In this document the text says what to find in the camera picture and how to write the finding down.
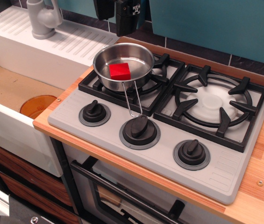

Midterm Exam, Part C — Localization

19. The black right burner grate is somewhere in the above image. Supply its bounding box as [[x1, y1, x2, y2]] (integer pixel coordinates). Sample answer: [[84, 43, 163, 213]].
[[153, 64, 264, 153]]

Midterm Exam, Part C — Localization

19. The black left stove knob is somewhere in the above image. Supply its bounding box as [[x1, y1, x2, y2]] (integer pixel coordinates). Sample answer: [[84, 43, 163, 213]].
[[78, 100, 111, 127]]

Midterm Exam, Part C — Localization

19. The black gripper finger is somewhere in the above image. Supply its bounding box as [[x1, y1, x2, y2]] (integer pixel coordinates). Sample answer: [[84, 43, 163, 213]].
[[93, 0, 115, 20], [115, 0, 141, 37]]

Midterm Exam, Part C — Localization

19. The black stove knob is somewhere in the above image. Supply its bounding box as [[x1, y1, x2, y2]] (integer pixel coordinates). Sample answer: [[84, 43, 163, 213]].
[[119, 115, 161, 150], [173, 139, 211, 171], [78, 100, 111, 127]]

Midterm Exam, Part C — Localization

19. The black burner grate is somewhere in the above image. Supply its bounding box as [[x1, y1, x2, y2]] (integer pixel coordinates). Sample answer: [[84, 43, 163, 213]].
[[78, 53, 185, 116], [153, 64, 264, 153]]

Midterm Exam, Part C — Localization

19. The black middle stove knob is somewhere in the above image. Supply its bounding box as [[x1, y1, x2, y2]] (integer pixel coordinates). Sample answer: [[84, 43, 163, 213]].
[[119, 115, 161, 150]]

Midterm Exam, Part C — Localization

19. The oven door with handle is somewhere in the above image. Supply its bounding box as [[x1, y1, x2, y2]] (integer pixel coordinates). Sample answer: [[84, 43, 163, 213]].
[[64, 145, 228, 224]]

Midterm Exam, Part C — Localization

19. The red cube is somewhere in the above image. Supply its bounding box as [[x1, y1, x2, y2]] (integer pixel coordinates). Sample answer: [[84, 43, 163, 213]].
[[109, 63, 131, 81]]

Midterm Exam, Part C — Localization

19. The stainless steel pan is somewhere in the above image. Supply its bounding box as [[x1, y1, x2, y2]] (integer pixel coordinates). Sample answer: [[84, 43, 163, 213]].
[[93, 43, 155, 118]]

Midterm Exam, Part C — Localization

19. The black right stove knob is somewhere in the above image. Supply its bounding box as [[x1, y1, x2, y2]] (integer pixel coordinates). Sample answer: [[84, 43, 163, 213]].
[[173, 139, 211, 171]]

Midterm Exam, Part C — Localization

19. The white sink unit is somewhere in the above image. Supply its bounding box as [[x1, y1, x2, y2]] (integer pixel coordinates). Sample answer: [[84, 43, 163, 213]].
[[0, 6, 118, 177]]

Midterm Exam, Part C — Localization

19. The wooden drawer front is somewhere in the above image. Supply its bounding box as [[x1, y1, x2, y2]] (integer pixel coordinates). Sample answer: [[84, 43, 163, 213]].
[[0, 147, 80, 224]]

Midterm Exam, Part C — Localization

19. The grey stove top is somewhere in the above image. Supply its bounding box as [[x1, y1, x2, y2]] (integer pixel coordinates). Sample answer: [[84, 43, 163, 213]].
[[47, 48, 264, 205]]

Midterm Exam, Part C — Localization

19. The black left burner grate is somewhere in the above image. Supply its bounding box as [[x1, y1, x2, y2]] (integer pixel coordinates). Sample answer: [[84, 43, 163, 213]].
[[78, 53, 185, 116]]

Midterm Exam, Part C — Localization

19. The grey toy faucet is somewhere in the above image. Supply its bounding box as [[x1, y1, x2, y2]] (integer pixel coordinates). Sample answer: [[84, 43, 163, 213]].
[[27, 0, 63, 40]]

